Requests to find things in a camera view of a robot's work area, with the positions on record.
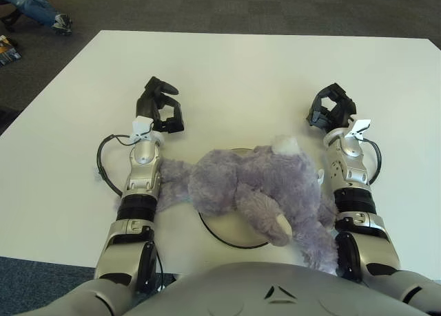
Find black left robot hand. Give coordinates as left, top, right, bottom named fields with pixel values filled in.
left=135, top=76, right=185, bottom=134

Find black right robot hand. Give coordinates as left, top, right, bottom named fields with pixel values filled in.
left=305, top=83, right=358, bottom=135

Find purple plush bear doll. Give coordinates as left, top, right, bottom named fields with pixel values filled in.
left=92, top=134, right=340, bottom=275

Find white plate black rim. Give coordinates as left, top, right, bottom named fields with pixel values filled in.
left=198, top=147, right=273, bottom=250

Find white black sneaker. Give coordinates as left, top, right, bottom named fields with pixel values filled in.
left=51, top=13, right=74, bottom=35

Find person's leg blue jeans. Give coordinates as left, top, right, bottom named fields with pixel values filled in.
left=0, top=0, right=58, bottom=26

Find grey robot torso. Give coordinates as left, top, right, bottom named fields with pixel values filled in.
left=34, top=260, right=441, bottom=316

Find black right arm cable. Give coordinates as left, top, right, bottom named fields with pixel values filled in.
left=361, top=138, right=382, bottom=186

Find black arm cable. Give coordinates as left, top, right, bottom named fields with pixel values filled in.
left=96, top=133, right=166, bottom=289
left=361, top=138, right=382, bottom=186

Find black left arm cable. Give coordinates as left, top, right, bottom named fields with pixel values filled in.
left=96, top=133, right=166, bottom=289

